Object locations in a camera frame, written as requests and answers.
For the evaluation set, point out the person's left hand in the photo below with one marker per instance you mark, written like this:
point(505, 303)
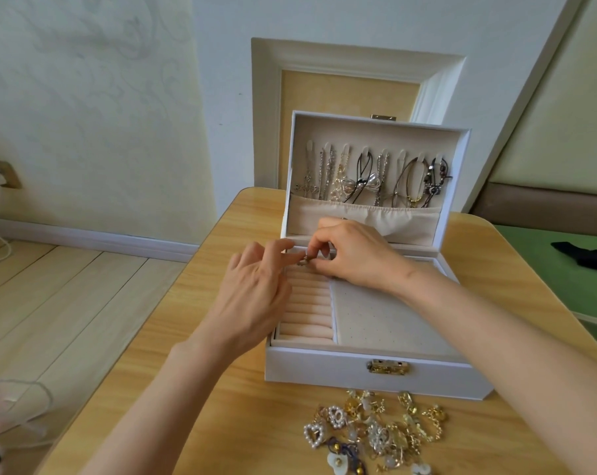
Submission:
point(247, 301)

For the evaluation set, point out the person's right hand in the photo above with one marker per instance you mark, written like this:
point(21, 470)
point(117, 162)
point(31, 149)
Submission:
point(363, 257)

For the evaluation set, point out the white jewelry box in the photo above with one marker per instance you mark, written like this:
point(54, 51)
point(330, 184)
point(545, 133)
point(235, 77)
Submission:
point(378, 321)

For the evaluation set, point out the small earrings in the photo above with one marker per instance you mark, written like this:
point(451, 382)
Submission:
point(378, 435)

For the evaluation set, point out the person's left forearm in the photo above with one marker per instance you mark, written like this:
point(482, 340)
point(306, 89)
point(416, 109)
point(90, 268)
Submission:
point(150, 420)

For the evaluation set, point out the person's right forearm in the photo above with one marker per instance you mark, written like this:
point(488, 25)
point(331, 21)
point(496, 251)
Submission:
point(516, 371)

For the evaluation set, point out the black cloth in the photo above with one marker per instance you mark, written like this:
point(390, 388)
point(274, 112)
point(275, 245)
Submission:
point(587, 257)

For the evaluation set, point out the beige padded wall panel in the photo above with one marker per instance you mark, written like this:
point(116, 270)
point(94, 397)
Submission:
point(566, 104)

